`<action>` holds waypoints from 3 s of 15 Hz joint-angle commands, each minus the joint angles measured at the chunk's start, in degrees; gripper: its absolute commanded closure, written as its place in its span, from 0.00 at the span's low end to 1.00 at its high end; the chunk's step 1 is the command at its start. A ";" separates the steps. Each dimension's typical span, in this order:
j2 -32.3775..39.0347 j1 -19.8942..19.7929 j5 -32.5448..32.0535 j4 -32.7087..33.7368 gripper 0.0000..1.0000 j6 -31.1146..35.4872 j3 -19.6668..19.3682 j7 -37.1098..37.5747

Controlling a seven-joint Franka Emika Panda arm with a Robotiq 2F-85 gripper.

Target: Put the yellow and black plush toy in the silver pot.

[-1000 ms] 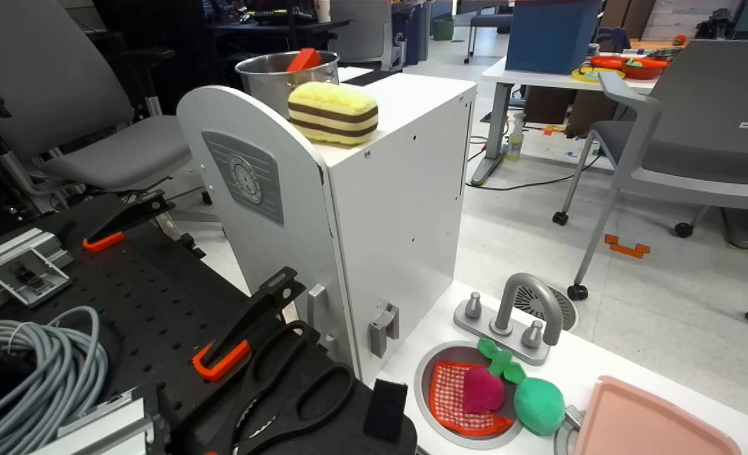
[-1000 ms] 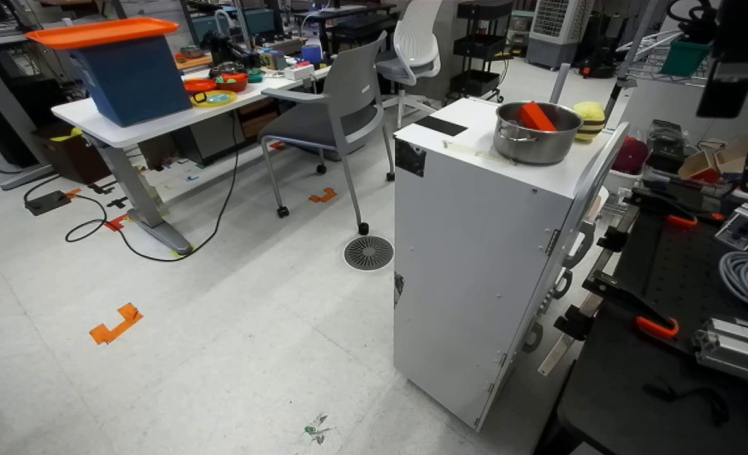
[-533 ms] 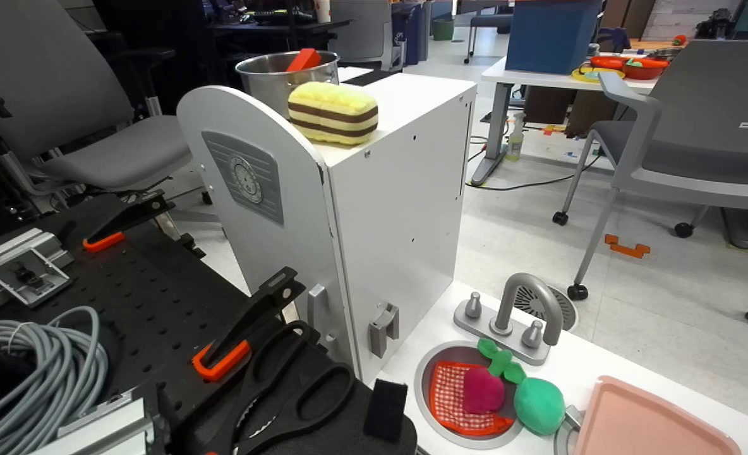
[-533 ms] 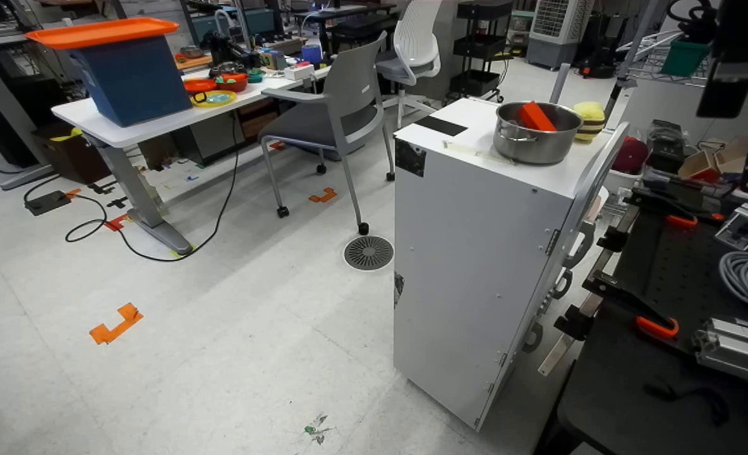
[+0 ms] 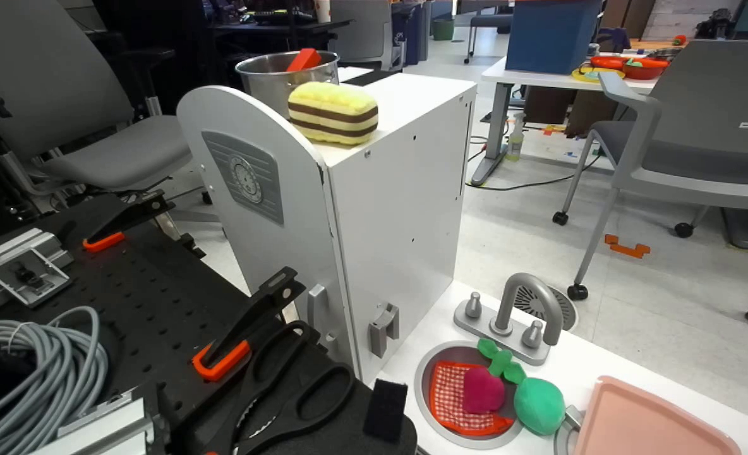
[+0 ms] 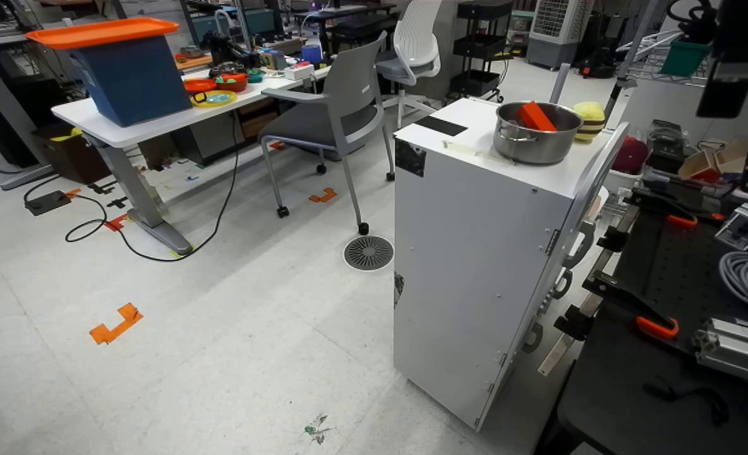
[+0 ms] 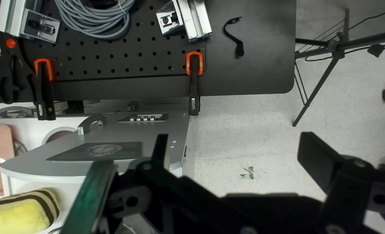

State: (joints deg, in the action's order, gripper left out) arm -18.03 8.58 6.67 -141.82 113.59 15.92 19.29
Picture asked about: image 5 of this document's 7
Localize small orange floor marker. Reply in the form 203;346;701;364
601;233;654;261

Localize orange tray with items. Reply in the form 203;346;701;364
589;49;672;82

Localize silver metal pot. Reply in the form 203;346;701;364
234;48;342;120

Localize grey padded office chair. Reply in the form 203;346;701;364
0;0;196;201

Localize green plush ball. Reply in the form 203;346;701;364
510;377;568;439

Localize black loop-handled shears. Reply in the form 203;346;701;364
228;321;359;455

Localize grey toy faucet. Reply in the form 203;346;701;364
453;269;578;367

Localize white desk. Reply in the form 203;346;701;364
464;53;672;190

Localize grey coiled cable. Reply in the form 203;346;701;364
0;304;112;455

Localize aluminium extrusion rail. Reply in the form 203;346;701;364
32;388;167;455
0;225;76;324

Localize white toy kitchen unit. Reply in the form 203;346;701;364
175;71;748;455

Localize black clamp with orange handle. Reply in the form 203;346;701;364
81;191;175;258
189;266;306;384

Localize white bottle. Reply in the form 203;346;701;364
505;109;530;163

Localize pink plastic tray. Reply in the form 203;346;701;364
574;373;744;455

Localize grey office chair with casters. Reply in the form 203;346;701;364
550;34;748;331

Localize orange mesh sink basket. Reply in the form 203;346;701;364
428;359;517;439

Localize blue storage bin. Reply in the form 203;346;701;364
502;0;605;76

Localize small black block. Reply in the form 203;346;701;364
361;377;412;445

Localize orange block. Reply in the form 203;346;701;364
286;46;324;76

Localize magenta plush radish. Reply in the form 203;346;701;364
461;335;527;416

